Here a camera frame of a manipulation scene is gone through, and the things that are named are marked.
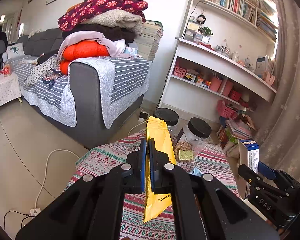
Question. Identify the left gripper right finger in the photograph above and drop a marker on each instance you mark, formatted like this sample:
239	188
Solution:
204	208

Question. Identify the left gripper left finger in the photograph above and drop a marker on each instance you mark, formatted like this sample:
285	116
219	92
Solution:
92	207

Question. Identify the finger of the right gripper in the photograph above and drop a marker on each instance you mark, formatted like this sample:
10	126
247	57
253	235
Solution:
270	173
250	181

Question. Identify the blue snack box with label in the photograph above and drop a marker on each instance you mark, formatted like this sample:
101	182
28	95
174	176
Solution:
249	156

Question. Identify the grey floral curtain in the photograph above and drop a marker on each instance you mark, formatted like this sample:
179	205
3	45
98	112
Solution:
279	134

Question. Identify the light blue milk carton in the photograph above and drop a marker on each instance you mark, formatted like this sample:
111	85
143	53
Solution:
196	172

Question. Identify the jar with peanuts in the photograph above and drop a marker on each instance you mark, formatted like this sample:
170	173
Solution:
191	139

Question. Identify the pink basket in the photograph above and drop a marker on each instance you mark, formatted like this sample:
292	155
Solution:
225	111

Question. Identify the jar with brown nuts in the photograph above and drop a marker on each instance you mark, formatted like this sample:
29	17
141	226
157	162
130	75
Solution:
170	117

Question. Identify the white bookshelf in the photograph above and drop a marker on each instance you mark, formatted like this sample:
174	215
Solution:
222	48

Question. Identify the grey sofa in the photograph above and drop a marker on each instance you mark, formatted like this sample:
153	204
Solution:
50	40

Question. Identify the striped quilted sofa cover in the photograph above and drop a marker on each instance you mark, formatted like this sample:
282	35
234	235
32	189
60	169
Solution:
102	91

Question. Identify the small table with dotted cloth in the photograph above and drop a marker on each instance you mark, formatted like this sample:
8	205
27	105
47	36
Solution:
9	88

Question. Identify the orange cushion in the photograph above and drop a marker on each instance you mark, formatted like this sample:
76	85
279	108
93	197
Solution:
79	50

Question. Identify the stack of books on sofa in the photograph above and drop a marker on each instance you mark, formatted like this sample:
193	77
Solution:
148	41

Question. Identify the red floral blanket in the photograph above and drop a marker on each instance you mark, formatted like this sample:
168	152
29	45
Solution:
89	8

